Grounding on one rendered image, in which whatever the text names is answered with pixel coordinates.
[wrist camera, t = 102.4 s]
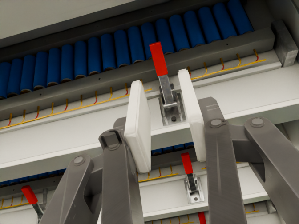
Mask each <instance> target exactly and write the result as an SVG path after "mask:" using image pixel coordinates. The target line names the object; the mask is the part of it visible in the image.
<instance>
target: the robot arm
mask: <svg viewBox="0 0 299 224"><path fill-rule="evenodd" d="M178 77H179V81H180V86H181V90H182V95H183V99H184V103H185V108H186V113H187V117H188V121H189V125H190V130H191V134H192V138H193V143H194V148H195V151H196V156H197V160H198V161H200V162H204V161H206V173H207V191H208V209H209V224H247V219H246V213H245V208H244V202H243V197H242V191H241V186H240V181H239V176H238V169H237V164H236V162H248V164H249V166H250V167H251V169H252V171H253V172H254V174H255V175H256V177H257V178H258V180H259V182H260V183H261V185H262V186H263V188H264V190H265V191H266V193H267V194H268V196H269V198H270V199H271V201H272V202H273V204H274V206H275V207H276V208H277V210H278V212H279V213H280V215H281V217H282V218H283V220H284V221H285V223H286V224H299V150H298V149H297V148H296V147H295V146H294V145H293V144H292V143H291V142H290V141H289V140H288V139H287V138H286V137H285V136H284V135H283V134H282V133H281V132H280V131H279V129H278V128H277V127H276V126H275V125H274V124H273V123H272V122H271V121H270V120H269V119H267V118H265V117H252V118H249V119H248V120H246V121H245V123H244V125H233V124H230V123H229V122H228V121H227V120H226V119H225V118H224V116H223V114H222V112H221V109H220V108H219V105H218V103H217V101H216V99H215V98H213V97H211V96H210V97H207V98H202V99H198V100H197V98H196V95H195V92H194V88H193V85H192V83H191V79H190V76H189V73H188V70H186V69H182V70H179V72H178ZM98 140H99V142H100V144H101V146H102V149H103V153H102V154H100V155H98V156H96V157H94V158H91V157H90V155H87V154H82V155H79V156H76V157H75V158H74V159H72V160H71V161H70V163H69V164H68V166H67V168H66V171H65V172H64V174H63V176H62V179H61V180H60V182H59V184H58V186H57V188H56V190H55V192H54V194H53V196H52V198H51V200H50V202H49V204H48V206H47V208H46V210H45V212H44V214H43V216H42V218H41V220H40V222H39V224H97V221H98V218H99V215H100V212H101V224H144V217H143V210H142V204H141V195H140V189H139V182H138V176H137V173H136V171H135V168H137V171H138V173H140V174H143V173H149V172H150V171H151V112H150V108H149V105H148V102H147V98H146V96H145V92H144V88H143V86H142V82H141V81H140V80H137V81H133V83H132V84H131V90H130V96H129V105H128V111H127V116H125V117H121V118H117V120H116V121H115V122H114V124H113V129H109V130H106V131H104V132H103V133H101V135H100V136H99V138H98Z"/></svg>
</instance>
